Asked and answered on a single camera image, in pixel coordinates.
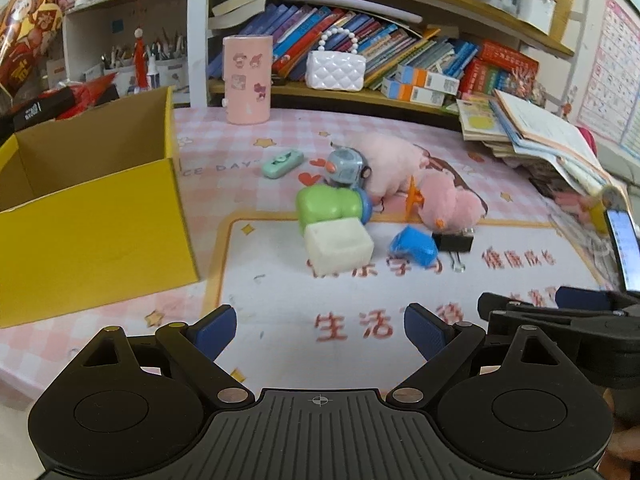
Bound white quilted pearl-handle handbag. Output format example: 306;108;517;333
305;26;366;94

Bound blue toy car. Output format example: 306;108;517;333
388;225;441;269

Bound orange and white box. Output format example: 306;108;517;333
380;79;446;107
397;64;460;95

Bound red snack bag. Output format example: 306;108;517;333
0;0;64;102

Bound large pink plush toy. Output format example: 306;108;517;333
350;132;432;199

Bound pen holders with pens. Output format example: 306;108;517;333
101;35;189;95

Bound stack of open books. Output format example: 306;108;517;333
492;89;632;203

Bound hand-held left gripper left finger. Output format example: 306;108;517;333
81;304;257;409

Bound white cubby shelf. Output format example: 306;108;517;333
54;0;212;109

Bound white foam block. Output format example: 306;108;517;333
303;217;375;276

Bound stack of old books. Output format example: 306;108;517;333
208;0;279;31

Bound rolled white paper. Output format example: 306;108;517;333
282;0;427;29

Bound grey blue robot toy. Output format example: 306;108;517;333
324;147;374;191

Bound green and blue toy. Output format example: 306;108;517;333
296;184;374;235

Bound row of colourful books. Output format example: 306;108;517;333
207;2;481;92

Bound smartphone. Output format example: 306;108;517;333
604;207;640;292

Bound black binder clip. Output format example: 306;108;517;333
432;232;475;272

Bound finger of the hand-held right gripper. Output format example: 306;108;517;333
477;292;621;319
555;286;640;314

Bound long black box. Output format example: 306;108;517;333
0;86;77;142

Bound small pink plush toy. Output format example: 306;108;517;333
417;175;489;235

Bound person's right hand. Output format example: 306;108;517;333
602;388;640;480

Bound pink sticker-covered cylinder holder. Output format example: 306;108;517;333
221;35;274;125

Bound wall poster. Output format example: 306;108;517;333
575;0;640;157

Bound yellow cardboard box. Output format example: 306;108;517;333
0;86;201;330

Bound red tassel ornament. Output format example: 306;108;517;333
132;29;147;92

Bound row of red books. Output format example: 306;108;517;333
457;40;542;103

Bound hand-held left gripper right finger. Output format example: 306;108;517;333
385;303;562;409

